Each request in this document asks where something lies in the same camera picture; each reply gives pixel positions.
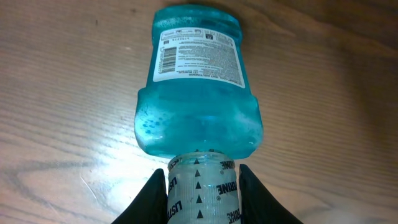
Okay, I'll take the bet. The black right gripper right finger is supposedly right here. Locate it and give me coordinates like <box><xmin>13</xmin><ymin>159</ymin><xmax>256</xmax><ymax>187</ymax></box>
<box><xmin>239</xmin><ymin>164</ymin><xmax>303</xmax><ymax>224</ymax></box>

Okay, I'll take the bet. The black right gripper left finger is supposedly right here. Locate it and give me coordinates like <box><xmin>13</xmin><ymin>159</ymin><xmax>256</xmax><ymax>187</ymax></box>
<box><xmin>112</xmin><ymin>169</ymin><xmax>167</xmax><ymax>224</ymax></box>

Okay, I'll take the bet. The teal mouthwash bottle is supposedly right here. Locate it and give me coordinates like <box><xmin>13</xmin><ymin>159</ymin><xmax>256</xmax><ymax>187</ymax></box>
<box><xmin>134</xmin><ymin>4</ymin><xmax>263</xmax><ymax>223</ymax></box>

